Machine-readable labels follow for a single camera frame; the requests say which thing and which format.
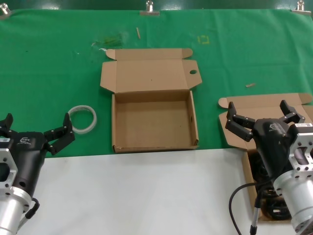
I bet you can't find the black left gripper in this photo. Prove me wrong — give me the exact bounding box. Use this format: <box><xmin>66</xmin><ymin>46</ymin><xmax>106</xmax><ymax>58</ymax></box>
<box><xmin>0</xmin><ymin>112</ymin><xmax>76</xmax><ymax>196</ymax></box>

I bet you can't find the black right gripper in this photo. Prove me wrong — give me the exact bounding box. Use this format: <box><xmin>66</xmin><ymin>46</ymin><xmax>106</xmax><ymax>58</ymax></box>
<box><xmin>224</xmin><ymin>99</ymin><xmax>306</xmax><ymax>184</ymax></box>

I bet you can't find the open cardboard box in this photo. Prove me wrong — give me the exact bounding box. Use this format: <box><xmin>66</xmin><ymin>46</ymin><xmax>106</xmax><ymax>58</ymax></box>
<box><xmin>99</xmin><ymin>48</ymin><xmax>203</xmax><ymax>154</ymax></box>
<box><xmin>217</xmin><ymin>93</ymin><xmax>313</xmax><ymax>222</ymax></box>

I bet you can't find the clear tape roll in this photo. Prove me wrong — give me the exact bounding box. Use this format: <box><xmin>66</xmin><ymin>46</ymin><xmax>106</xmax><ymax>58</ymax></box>
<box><xmin>67</xmin><ymin>104</ymin><xmax>98</xmax><ymax>135</ymax></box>

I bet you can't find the green table cloth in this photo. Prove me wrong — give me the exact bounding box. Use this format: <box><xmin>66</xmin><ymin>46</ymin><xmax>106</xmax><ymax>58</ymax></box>
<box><xmin>0</xmin><ymin>9</ymin><xmax>313</xmax><ymax>159</ymax></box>

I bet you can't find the metal binder clip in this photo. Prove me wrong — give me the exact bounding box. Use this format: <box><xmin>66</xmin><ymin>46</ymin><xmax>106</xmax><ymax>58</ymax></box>
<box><xmin>0</xmin><ymin>4</ymin><xmax>13</xmax><ymax>20</ymax></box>
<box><xmin>291</xmin><ymin>0</ymin><xmax>313</xmax><ymax>15</ymax></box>
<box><xmin>139</xmin><ymin>0</ymin><xmax>160</xmax><ymax>17</ymax></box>

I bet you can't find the clear crumpled tape patch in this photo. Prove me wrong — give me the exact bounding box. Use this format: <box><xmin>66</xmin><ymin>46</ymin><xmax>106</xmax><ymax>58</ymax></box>
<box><xmin>91</xmin><ymin>31</ymin><xmax>129</xmax><ymax>47</ymax></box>

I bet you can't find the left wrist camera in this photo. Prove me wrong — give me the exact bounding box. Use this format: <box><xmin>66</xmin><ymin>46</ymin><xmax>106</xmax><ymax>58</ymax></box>
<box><xmin>0</xmin><ymin>134</ymin><xmax>12</xmax><ymax>149</ymax></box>

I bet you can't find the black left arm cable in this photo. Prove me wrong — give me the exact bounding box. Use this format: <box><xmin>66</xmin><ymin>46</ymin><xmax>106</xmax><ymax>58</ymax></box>
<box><xmin>24</xmin><ymin>197</ymin><xmax>41</xmax><ymax>221</ymax></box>

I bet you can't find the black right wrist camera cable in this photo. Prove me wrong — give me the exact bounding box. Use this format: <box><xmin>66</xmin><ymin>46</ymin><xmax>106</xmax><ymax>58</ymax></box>
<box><xmin>228</xmin><ymin>180</ymin><xmax>278</xmax><ymax>235</ymax></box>

